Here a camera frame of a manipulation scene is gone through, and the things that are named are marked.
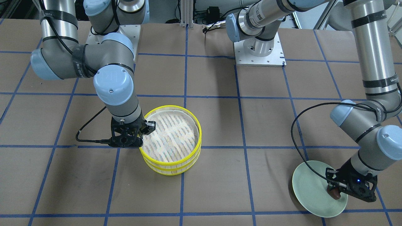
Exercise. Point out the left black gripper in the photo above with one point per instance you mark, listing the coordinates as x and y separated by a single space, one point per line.
349 169

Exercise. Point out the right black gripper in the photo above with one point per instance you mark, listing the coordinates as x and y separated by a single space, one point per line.
148 126

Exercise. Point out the brown bun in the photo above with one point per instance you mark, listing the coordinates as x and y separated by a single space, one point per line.
333 191

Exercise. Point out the yellow steamer layer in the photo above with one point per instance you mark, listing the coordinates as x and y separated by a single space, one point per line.
177 137
175 169

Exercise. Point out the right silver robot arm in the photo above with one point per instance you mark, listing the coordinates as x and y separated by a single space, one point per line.
109 62

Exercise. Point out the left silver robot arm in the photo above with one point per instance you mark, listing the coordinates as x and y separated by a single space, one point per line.
380 146

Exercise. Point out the light green plate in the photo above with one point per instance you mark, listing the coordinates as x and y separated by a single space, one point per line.
311 191

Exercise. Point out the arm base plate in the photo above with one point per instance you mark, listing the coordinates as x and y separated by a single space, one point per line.
254 52
128 35

